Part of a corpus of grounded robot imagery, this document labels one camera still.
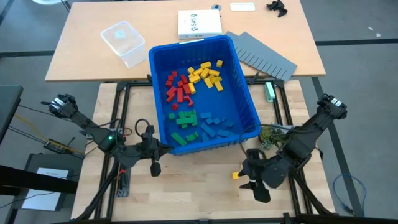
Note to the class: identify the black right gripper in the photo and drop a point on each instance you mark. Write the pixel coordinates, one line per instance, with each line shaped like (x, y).
(256, 169)

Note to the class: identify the black hex key holder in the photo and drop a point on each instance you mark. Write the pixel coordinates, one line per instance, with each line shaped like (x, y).
(124, 186)

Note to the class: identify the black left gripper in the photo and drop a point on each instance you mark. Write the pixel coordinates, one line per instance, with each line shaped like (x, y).
(140, 154)

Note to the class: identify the long grey slotted divider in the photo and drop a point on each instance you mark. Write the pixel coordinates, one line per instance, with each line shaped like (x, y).
(267, 54)

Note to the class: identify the grey arm base clamp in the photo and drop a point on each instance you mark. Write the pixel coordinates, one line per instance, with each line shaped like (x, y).
(85, 133)

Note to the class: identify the black side table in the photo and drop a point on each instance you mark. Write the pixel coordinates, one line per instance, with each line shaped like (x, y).
(7, 109)

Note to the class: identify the black plastic gripper part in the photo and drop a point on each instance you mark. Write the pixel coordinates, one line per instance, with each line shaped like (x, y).
(278, 7)

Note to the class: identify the black circuit board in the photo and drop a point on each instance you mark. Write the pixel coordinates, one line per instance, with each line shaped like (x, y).
(54, 145)

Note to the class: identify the white round object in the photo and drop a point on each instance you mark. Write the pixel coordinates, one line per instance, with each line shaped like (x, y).
(46, 1)

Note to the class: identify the black flat case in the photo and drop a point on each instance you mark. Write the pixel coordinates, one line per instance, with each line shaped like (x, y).
(34, 159)

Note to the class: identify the black beam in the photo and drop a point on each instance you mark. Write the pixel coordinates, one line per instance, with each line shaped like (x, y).
(31, 182)

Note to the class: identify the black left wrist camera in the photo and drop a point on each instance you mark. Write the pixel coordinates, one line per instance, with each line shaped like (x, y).
(148, 133)

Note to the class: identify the small mint green box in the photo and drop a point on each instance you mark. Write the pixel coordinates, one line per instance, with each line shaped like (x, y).
(269, 91)

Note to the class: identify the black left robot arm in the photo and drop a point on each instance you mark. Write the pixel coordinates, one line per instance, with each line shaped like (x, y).
(90, 127)

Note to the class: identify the green cylinder block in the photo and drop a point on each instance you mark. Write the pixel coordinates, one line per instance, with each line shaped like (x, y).
(191, 136)

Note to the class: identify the potted succulent plant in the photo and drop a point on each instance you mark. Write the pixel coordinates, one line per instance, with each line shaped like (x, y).
(272, 135)

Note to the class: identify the plain white paper sheet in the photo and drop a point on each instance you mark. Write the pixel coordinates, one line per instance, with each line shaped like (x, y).
(43, 200)

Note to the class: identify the grey round desk grommet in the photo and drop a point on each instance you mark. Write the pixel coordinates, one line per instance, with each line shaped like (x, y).
(216, 6)

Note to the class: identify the clear plastic block container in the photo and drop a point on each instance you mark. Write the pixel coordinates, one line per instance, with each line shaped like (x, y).
(124, 43)

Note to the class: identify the white rectangular pad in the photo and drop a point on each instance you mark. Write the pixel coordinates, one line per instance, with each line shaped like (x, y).
(242, 7)

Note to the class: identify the red cylinder block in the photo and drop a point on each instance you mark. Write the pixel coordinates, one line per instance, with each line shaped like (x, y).
(184, 79)

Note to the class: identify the large blue plastic bin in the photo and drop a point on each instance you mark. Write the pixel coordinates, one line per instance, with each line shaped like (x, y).
(242, 102)

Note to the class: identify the white printed paper sheet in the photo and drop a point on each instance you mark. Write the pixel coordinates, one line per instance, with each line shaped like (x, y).
(202, 21)

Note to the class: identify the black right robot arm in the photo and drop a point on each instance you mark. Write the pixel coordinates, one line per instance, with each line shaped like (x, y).
(308, 133)

